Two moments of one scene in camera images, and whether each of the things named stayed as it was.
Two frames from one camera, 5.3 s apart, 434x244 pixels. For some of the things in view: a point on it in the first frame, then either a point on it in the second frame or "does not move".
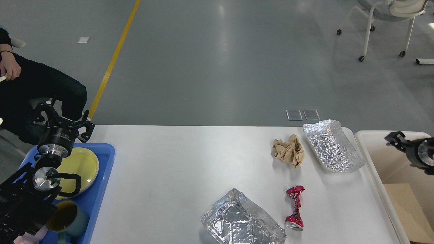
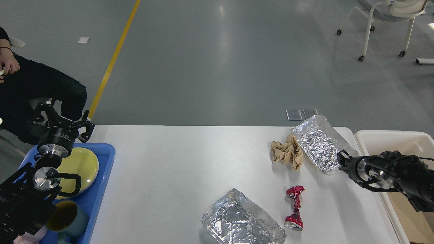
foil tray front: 235,220 does not move
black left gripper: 57,141 does not move
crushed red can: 294,221 does not move
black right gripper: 419,152 to 370,177
